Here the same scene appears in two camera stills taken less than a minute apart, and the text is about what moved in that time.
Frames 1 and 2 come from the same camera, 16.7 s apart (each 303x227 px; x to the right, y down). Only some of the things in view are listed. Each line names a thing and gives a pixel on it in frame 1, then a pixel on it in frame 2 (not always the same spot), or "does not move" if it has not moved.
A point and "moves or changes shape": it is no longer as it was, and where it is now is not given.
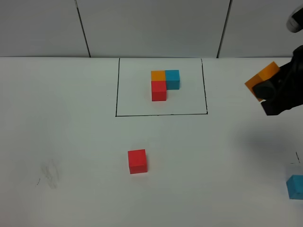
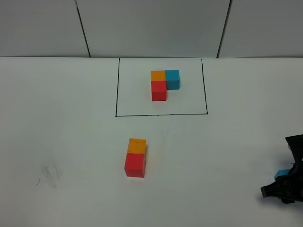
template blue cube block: x=172 y=79 does not move
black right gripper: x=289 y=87 to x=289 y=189
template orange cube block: x=158 y=75 does not move
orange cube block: x=262 y=74 to x=137 y=145
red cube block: x=137 y=161 moves or changes shape
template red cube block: x=158 y=91 does not move
